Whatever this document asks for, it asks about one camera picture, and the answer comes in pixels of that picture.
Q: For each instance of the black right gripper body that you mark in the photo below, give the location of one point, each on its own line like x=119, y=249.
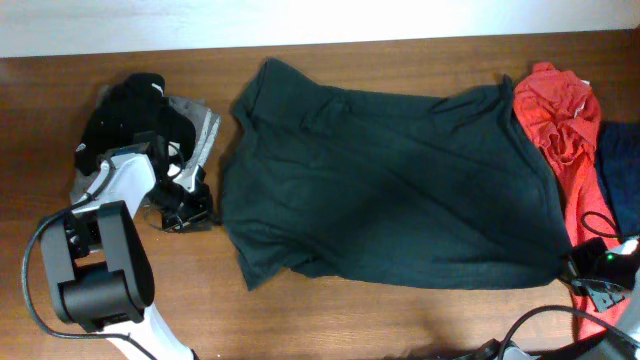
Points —
x=592, y=262

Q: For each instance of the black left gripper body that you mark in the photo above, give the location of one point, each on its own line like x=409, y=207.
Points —
x=180, y=208

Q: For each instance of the dark green Nike t-shirt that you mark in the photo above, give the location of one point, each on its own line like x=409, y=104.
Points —
x=418, y=191

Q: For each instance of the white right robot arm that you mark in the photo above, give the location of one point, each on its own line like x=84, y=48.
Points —
x=619, y=338

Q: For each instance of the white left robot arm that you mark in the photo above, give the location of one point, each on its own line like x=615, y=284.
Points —
x=98, y=273

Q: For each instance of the grey folded garment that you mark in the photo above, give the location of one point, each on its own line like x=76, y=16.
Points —
x=206, y=124

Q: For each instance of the black folded garment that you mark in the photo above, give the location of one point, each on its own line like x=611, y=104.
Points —
x=134, y=106

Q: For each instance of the navy blue garment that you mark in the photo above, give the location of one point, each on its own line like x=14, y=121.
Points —
x=617, y=166

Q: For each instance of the red shirt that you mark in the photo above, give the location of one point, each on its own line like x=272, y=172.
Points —
x=561, y=115

